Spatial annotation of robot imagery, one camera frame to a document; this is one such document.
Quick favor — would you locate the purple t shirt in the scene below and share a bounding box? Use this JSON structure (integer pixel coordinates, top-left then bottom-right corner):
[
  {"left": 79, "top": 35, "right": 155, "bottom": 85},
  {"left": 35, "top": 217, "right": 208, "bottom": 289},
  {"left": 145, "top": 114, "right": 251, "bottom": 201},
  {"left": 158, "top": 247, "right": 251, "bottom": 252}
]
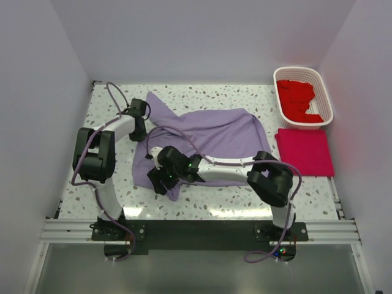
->
[{"left": 132, "top": 92, "right": 271, "bottom": 189}]

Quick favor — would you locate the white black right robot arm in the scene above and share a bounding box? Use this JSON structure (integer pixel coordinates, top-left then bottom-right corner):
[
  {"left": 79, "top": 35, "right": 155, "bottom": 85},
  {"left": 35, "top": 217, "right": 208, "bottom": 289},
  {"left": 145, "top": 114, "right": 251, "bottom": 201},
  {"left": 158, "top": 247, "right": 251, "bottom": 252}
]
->
[{"left": 146, "top": 146, "right": 295, "bottom": 230}]

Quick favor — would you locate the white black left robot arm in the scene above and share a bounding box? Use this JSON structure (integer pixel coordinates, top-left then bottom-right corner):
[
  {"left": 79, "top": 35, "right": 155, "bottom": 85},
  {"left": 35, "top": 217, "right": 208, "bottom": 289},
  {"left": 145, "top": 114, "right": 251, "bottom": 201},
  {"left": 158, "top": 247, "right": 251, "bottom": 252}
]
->
[{"left": 71, "top": 99, "right": 151, "bottom": 222}]

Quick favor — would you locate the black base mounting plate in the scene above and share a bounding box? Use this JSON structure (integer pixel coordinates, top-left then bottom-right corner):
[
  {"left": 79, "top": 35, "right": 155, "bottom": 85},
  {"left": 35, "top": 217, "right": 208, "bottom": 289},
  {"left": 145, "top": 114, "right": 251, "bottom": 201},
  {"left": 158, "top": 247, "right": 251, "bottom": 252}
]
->
[{"left": 91, "top": 219, "right": 307, "bottom": 261}]

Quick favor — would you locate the folded pink t shirt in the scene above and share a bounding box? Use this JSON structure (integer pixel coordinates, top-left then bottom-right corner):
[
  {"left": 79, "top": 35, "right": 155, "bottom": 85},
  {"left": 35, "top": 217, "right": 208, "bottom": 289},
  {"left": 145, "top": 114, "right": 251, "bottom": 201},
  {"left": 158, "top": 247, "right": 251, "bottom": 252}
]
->
[{"left": 275, "top": 129, "right": 335, "bottom": 177}]

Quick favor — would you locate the red t shirt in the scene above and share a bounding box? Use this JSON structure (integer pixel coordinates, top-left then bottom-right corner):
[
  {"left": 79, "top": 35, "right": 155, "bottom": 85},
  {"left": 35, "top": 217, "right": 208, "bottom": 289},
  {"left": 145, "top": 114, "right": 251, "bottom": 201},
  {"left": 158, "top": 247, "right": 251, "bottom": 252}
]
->
[{"left": 277, "top": 80, "right": 323, "bottom": 124}]

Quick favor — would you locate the white perforated plastic basket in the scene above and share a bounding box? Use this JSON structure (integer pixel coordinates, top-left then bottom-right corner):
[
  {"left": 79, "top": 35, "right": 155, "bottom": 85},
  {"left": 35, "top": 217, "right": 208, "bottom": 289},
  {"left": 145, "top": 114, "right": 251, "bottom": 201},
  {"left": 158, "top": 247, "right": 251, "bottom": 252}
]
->
[{"left": 273, "top": 66, "right": 334, "bottom": 130}]

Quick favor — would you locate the aluminium right side rail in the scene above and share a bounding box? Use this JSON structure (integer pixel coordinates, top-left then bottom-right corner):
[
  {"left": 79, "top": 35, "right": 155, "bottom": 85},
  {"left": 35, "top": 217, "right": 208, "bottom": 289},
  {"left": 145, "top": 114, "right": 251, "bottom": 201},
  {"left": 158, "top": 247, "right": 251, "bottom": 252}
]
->
[{"left": 328, "top": 177, "right": 345, "bottom": 220}]

